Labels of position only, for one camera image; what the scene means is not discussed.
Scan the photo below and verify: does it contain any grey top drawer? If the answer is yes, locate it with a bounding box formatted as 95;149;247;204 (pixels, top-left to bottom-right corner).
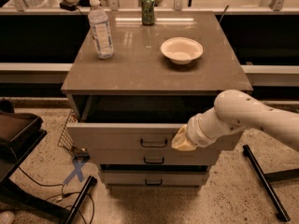
66;121;242;151

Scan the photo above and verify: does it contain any white paper bowl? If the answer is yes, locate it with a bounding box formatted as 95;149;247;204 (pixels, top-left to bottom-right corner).
161;37;203;65

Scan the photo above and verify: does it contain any black top drawer handle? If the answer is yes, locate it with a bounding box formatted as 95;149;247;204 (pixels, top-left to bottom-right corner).
140;139;168;148

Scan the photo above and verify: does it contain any black stand leg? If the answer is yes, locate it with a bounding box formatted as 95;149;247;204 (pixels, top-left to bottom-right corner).
62;175;97;224
243;145;291;222

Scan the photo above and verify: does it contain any grey drawer cabinet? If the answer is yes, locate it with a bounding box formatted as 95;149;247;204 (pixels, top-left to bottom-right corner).
61;10;254;189

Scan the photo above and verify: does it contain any wire mesh rack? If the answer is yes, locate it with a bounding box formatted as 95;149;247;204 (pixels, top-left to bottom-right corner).
57;110;77;153

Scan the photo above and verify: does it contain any black stand leg right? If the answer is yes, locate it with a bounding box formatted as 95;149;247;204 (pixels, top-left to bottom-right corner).
243;145;291;222

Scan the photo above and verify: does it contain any grey drawer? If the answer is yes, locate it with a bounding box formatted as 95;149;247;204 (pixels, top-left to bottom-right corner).
66;121;242;151
89;148;220;165
99;171;209;187

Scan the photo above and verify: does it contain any dark tray on stand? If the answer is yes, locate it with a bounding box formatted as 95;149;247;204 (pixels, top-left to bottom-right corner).
0;98;47;184

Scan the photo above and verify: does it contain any black floor cable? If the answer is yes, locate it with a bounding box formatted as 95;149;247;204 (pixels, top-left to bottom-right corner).
17;165;95;224

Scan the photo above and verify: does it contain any clear plastic water bottle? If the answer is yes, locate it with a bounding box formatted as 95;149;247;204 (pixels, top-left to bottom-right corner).
88;0;114;59

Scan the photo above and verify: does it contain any black stand leg left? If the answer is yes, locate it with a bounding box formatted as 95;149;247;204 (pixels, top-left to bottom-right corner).
62;175;97;224

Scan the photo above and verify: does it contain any grey bottom drawer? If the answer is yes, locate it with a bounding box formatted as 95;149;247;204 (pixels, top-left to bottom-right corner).
99;171;209;187

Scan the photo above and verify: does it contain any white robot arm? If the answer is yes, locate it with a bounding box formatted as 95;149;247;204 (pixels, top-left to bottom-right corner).
171;90;299;151

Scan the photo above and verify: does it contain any black power adapter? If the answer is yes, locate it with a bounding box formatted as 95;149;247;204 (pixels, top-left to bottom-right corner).
60;1;77;11

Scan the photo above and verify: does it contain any green soda can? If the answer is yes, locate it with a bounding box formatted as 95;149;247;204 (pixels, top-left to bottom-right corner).
141;0;155;25

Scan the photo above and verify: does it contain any grey middle drawer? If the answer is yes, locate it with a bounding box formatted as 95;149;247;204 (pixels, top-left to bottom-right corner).
89;148;220;165

